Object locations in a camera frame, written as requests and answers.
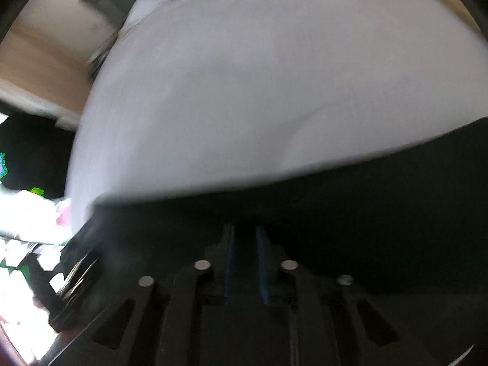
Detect white bed sheet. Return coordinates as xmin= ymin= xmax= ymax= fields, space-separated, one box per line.
xmin=63 ymin=0 xmax=484 ymax=233

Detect black pants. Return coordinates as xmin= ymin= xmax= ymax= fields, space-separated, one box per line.
xmin=89 ymin=116 xmax=488 ymax=366

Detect white patterned cloth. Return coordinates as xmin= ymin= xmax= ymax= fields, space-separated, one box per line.
xmin=0 ymin=187 xmax=75 ymax=363

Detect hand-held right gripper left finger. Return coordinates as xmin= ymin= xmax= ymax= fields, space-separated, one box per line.
xmin=78 ymin=224 xmax=237 ymax=366

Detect dark cloth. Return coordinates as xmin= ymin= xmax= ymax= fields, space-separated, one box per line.
xmin=0 ymin=112 xmax=79 ymax=201

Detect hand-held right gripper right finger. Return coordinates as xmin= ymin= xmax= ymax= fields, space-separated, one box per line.
xmin=255 ymin=226 xmax=433 ymax=366

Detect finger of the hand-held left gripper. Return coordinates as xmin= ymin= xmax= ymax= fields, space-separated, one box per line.
xmin=57 ymin=208 xmax=109 ymax=303

